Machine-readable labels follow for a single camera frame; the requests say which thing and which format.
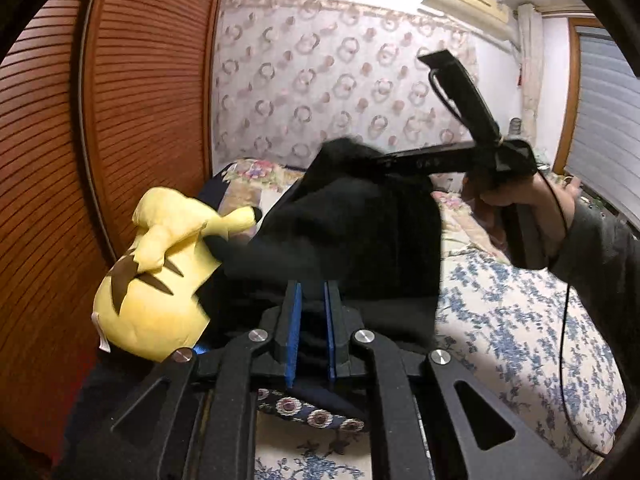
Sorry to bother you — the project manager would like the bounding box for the cream curtain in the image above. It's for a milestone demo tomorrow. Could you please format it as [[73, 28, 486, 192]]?
[[517, 5, 543, 146]]

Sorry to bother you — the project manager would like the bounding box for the yellow plush toy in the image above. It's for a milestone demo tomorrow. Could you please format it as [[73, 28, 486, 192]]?
[[92, 187, 263, 363]]

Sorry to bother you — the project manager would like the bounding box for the grey window blind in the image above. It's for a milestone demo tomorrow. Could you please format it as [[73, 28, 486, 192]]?
[[565, 27, 640, 206]]

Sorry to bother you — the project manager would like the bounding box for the circle print curtain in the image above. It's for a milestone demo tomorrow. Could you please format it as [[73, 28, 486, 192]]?
[[212, 0, 481, 171]]

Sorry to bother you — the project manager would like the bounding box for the person's right forearm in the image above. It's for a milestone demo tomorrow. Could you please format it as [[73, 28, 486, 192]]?
[[545, 200, 640, 321]]

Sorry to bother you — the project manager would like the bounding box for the wooden louvred wardrobe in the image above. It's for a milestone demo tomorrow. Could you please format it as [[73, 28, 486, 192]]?
[[0, 0, 231, 456]]

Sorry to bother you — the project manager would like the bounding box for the person's right hand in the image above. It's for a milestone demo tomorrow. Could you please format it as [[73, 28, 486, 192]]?
[[460, 167, 583, 266]]

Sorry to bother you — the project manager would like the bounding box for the navy embroidered band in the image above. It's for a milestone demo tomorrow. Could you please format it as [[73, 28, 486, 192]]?
[[257, 389, 371, 433]]

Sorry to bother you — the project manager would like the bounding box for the black printed t-shirt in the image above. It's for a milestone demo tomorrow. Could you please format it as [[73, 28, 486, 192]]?
[[200, 135, 443, 376]]

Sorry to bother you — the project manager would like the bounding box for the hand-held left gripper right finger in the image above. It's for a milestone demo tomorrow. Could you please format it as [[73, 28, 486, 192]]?
[[322, 280, 581, 480]]

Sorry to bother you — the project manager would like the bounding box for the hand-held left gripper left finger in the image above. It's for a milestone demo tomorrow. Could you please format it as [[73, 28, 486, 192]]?
[[52, 280, 303, 480]]

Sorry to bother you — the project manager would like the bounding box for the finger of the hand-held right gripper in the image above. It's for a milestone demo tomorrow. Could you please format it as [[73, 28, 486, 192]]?
[[372, 141, 478, 177]]

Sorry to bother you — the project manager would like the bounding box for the wooden window frame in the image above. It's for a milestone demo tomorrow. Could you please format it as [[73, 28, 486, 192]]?
[[552, 17, 616, 176]]

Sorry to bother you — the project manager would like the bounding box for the black cable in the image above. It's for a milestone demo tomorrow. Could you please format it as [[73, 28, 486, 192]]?
[[430, 67, 608, 458]]

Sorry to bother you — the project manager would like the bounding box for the blue floral quilt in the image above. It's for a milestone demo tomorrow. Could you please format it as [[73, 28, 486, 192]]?
[[255, 247, 628, 480]]

